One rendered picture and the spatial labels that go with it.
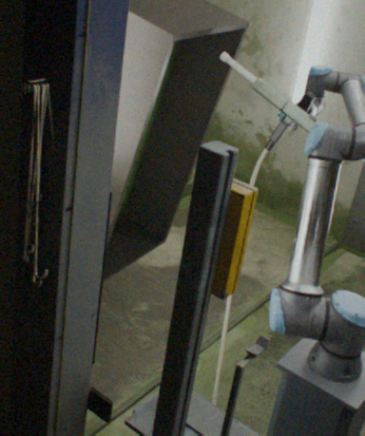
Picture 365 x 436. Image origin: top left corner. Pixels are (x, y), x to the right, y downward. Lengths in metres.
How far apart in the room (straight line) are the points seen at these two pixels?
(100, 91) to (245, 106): 3.12
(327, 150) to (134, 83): 0.74
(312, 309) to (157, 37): 1.08
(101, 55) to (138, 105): 0.79
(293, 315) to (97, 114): 0.99
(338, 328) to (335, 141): 0.63
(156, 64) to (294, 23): 2.25
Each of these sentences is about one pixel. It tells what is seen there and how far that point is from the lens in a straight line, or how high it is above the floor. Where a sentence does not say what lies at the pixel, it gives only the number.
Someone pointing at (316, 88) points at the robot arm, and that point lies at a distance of 2.71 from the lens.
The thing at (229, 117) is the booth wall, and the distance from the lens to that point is 4.78.
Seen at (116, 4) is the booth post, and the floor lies 1.81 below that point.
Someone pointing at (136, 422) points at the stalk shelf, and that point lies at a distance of 1.80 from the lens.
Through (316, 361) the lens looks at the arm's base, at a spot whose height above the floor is 0.67.
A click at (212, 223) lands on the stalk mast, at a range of 1.26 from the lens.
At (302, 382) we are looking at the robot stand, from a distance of 2.31.
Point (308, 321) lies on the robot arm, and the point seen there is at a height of 0.85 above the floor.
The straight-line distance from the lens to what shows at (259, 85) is 2.49.
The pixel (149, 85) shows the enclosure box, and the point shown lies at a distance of 2.33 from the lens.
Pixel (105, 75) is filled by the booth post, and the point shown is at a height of 1.63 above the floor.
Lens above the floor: 2.07
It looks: 25 degrees down
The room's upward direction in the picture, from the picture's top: 9 degrees clockwise
